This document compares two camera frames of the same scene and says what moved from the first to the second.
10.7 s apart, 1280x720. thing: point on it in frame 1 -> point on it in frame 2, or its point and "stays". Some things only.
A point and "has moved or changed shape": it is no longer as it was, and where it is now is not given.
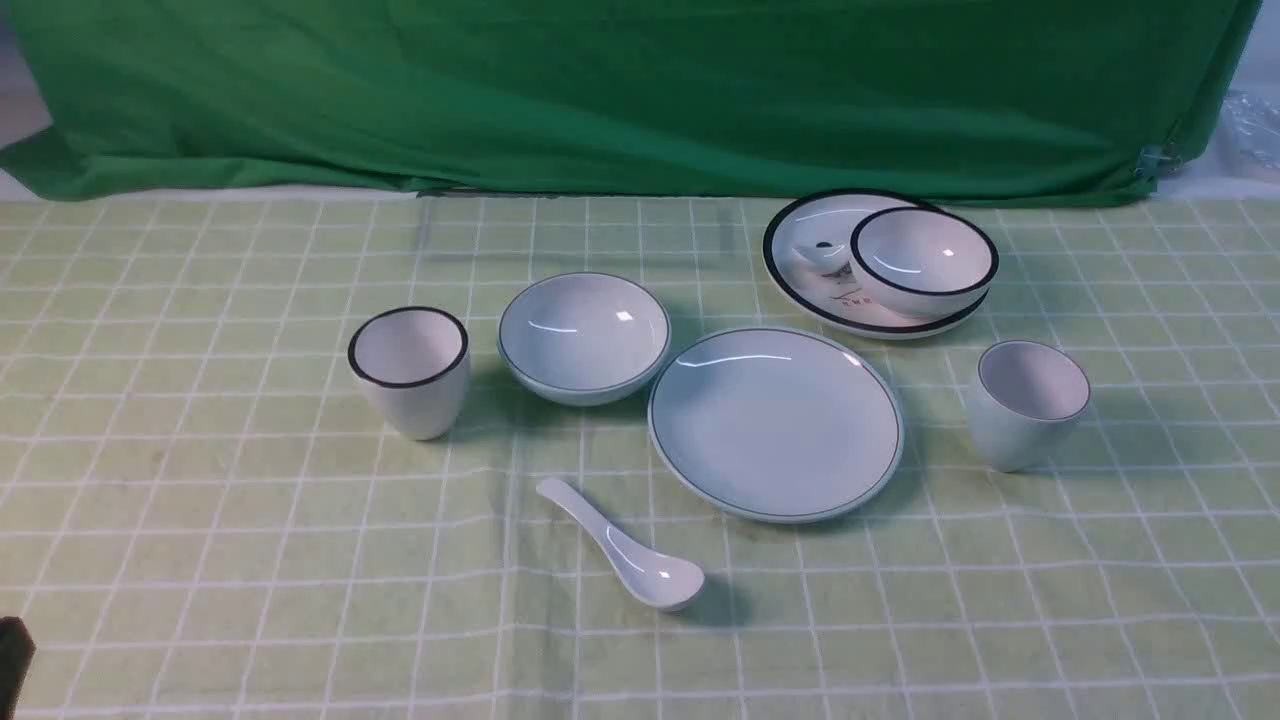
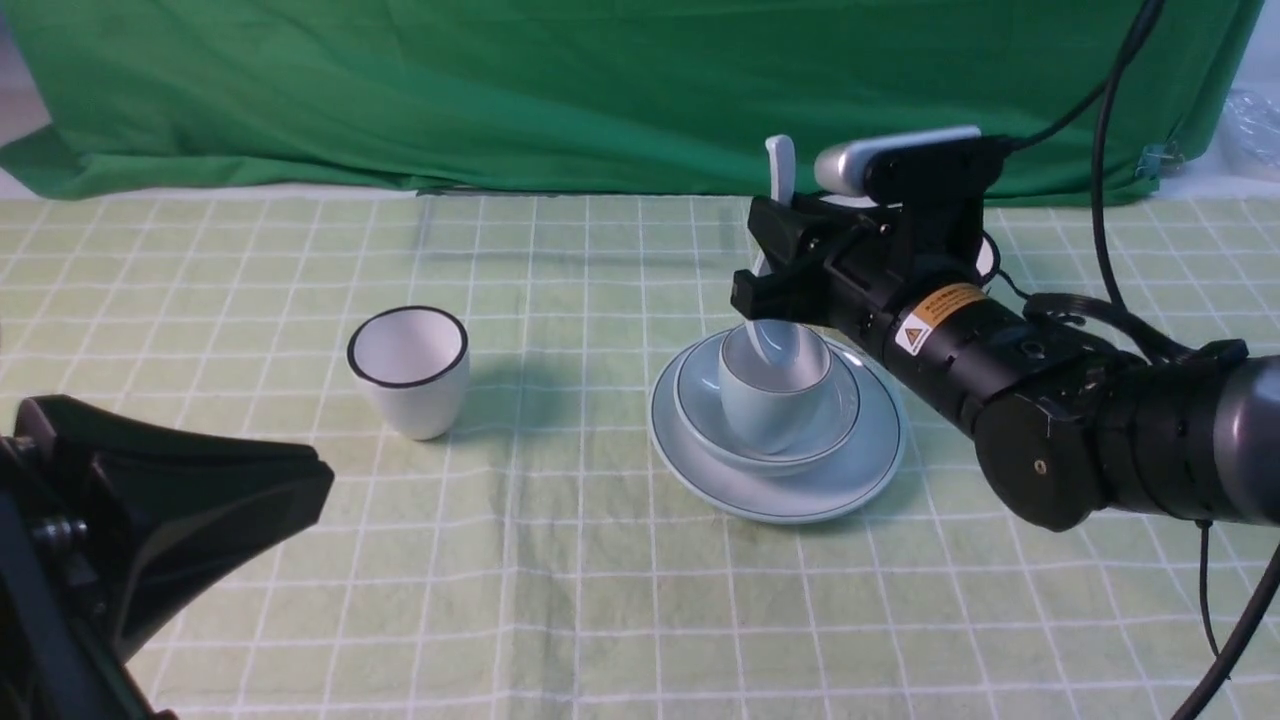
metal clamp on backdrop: [1156, 160] stays
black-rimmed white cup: [415, 365] stays
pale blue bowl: [582, 338] -> [699, 402]
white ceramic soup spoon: [663, 582] -> [779, 342]
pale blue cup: [1026, 405] has moved or changed shape
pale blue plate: [776, 425] stays
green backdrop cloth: [745, 100] stays
